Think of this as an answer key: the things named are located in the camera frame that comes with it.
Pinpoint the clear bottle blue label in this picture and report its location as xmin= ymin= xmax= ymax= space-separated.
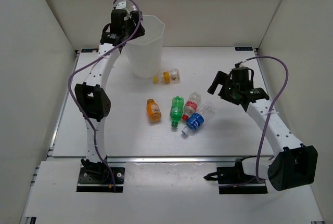
xmin=182 ymin=101 xmax=215 ymax=136

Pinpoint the clear bottle black label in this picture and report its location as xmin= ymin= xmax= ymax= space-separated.
xmin=131 ymin=5 xmax=138 ymax=13

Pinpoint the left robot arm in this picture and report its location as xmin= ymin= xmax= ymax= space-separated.
xmin=74 ymin=9 xmax=145 ymax=184

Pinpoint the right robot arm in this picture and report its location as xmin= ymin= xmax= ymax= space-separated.
xmin=205 ymin=67 xmax=318 ymax=191

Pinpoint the white octagonal plastic bin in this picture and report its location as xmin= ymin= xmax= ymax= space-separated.
xmin=124 ymin=15 xmax=165 ymax=78

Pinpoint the clear bottle red label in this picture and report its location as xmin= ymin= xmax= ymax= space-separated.
xmin=182 ymin=92 xmax=201 ymax=121

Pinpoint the green plastic bottle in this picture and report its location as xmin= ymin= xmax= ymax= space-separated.
xmin=170 ymin=96 xmax=184 ymax=128

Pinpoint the clear bottle yellow cap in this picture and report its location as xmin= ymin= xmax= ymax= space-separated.
xmin=153 ymin=69 xmax=180 ymax=84

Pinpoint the orange plastic bottle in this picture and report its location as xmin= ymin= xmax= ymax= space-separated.
xmin=146 ymin=99 xmax=162 ymax=123

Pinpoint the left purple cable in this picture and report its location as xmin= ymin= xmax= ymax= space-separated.
xmin=67 ymin=0 xmax=144 ymax=191

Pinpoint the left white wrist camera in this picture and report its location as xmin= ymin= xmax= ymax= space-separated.
xmin=113 ymin=0 xmax=127 ymax=10

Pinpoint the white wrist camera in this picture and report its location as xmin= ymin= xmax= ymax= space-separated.
xmin=113 ymin=0 xmax=127 ymax=10
xmin=235 ymin=60 xmax=247 ymax=68

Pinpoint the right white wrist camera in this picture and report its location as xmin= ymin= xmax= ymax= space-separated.
xmin=235 ymin=60 xmax=247 ymax=68

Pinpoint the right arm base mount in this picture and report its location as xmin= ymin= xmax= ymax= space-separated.
xmin=203 ymin=156 xmax=268 ymax=195

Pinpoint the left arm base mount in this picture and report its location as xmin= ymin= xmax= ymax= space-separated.
xmin=76 ymin=159 xmax=125 ymax=193

